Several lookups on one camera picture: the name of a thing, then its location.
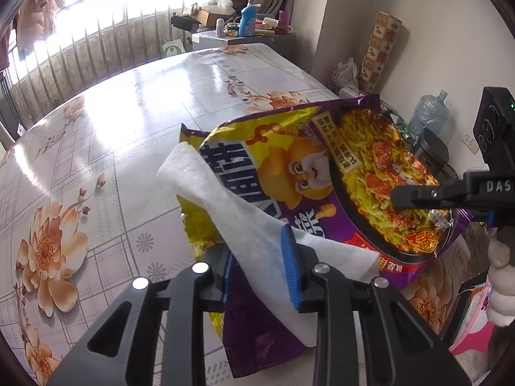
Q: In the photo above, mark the white bag green logo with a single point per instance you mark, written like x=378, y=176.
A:
x=174, y=47

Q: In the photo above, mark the metal window railing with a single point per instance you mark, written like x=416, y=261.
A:
x=100, y=44

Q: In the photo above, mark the purple cup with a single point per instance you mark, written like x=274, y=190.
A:
x=285, y=22

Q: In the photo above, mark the white plastic bag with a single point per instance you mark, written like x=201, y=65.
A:
x=345, y=74

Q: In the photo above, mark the pink fabric item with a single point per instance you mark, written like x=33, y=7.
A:
x=470, y=321

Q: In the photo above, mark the open cardboard box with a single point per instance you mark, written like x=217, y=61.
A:
x=207, y=17

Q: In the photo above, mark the white paper towel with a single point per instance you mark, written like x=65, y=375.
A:
x=225, y=205

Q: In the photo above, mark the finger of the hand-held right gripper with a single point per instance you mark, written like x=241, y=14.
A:
x=426, y=195

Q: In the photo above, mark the floral plastic tablecloth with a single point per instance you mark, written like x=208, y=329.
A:
x=120, y=128

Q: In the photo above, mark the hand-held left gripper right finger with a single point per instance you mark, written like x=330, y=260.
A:
x=290, y=265

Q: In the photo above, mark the person's right hand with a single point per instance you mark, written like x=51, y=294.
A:
x=503, y=289

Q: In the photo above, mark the blue detergent bottle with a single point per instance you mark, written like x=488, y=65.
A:
x=248, y=20

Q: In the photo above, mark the black rice cooker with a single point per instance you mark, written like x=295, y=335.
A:
x=432, y=150

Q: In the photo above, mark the grey cabinet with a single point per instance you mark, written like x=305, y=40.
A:
x=249, y=42

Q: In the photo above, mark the brown hanging garment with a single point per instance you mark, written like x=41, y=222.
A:
x=7, y=48

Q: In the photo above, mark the wall power outlet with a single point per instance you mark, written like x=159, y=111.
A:
x=470, y=143

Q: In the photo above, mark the cream puffy jacket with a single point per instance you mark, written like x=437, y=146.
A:
x=40, y=12

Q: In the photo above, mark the purple yellow snack bag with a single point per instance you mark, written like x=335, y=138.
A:
x=301, y=161

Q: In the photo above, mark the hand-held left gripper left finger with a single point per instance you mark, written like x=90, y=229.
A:
x=229, y=277

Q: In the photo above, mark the small white bottle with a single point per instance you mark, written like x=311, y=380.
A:
x=220, y=27

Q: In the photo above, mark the large clear water jug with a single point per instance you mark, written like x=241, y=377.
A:
x=428, y=114

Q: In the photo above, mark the tall patterned box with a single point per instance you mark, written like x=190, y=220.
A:
x=380, y=52

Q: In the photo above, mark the pile of crumpled packaging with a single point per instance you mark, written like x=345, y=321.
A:
x=396, y=122

